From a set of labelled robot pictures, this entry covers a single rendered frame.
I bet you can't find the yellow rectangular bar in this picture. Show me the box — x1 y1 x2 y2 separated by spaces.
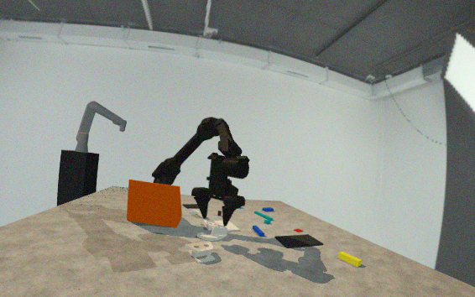
338 252 362 267

